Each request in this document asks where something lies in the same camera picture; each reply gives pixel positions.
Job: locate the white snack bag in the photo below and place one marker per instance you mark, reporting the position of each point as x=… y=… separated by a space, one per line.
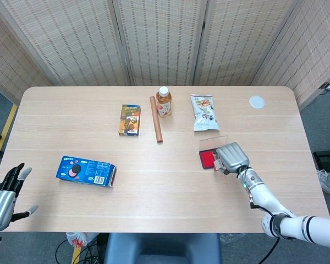
x=204 y=112

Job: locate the grey sneaker shoe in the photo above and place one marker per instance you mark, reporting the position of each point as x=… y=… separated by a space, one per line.
x=326 y=181

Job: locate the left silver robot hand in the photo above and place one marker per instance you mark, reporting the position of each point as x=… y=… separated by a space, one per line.
x=0 y=206

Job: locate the red and white stamp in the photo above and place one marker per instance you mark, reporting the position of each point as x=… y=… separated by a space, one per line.
x=217 y=165

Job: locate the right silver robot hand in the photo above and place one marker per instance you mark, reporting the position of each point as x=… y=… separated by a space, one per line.
x=232 y=156

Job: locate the small blue orange snack box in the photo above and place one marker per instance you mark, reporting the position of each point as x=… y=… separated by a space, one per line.
x=129 y=121

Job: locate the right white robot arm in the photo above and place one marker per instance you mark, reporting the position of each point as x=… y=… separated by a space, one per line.
x=264 y=192

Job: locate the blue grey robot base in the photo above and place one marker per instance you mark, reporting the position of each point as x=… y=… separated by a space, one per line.
x=162 y=248

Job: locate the orange tea drink bottle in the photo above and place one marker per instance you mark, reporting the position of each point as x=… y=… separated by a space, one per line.
x=164 y=105

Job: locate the woven folding screen panel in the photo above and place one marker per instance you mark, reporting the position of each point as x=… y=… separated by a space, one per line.
x=159 y=41
x=242 y=41
x=308 y=55
x=8 y=60
x=71 y=41

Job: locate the wooden rolling rod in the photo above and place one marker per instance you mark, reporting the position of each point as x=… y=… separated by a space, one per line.
x=156 y=118

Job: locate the white round table cap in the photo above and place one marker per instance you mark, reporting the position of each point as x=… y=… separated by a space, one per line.
x=257 y=101

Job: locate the white red plastic bag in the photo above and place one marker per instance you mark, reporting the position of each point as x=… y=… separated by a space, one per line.
x=78 y=239

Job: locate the red ink pad clear lid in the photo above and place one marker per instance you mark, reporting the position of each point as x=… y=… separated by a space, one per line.
x=207 y=159

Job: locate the blue Oreo cookie box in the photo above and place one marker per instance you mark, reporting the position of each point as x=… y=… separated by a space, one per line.
x=82 y=171

